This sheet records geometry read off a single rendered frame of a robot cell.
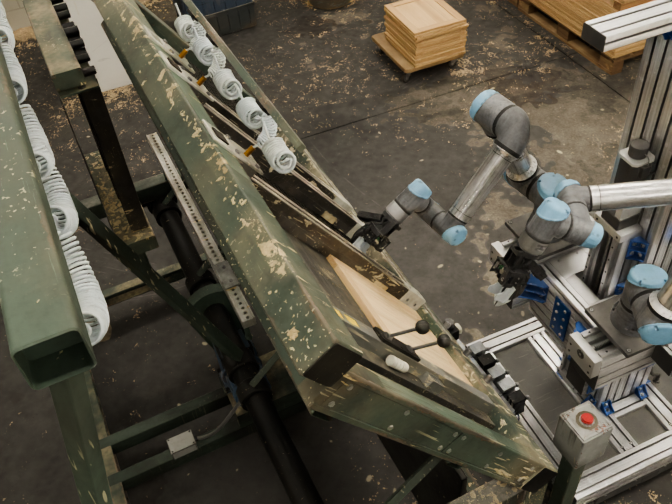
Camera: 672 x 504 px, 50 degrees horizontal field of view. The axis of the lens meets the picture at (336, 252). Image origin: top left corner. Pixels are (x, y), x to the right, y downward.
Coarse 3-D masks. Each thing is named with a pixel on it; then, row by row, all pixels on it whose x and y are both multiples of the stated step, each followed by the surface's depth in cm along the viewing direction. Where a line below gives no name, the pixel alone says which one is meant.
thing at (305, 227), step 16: (208, 128) 183; (272, 128) 191; (224, 144) 182; (256, 144) 193; (240, 160) 190; (256, 176) 202; (272, 192) 203; (272, 208) 206; (288, 208) 208; (288, 224) 212; (304, 224) 215; (320, 224) 224; (304, 240) 219; (320, 240) 223; (336, 240) 226; (336, 256) 230; (352, 256) 234; (368, 256) 245; (368, 272) 243; (384, 272) 247; (400, 288) 256; (416, 304) 267
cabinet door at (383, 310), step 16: (336, 272) 224; (352, 272) 233; (352, 288) 217; (368, 288) 235; (368, 304) 216; (384, 304) 236; (400, 304) 256; (384, 320) 218; (400, 320) 236; (416, 320) 258; (400, 336) 218; (416, 336) 236; (432, 336) 257; (416, 352) 218; (432, 352) 237; (448, 368) 237
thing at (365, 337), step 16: (352, 336) 177; (368, 336) 180; (384, 352) 188; (400, 352) 191; (416, 368) 200; (432, 368) 206; (448, 384) 214; (464, 384) 224; (464, 400) 225; (480, 400) 230
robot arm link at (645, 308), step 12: (636, 300) 223; (648, 300) 216; (660, 300) 212; (636, 312) 221; (648, 312) 215; (660, 312) 212; (636, 324) 222; (648, 324) 215; (660, 324) 212; (648, 336) 216; (660, 336) 215
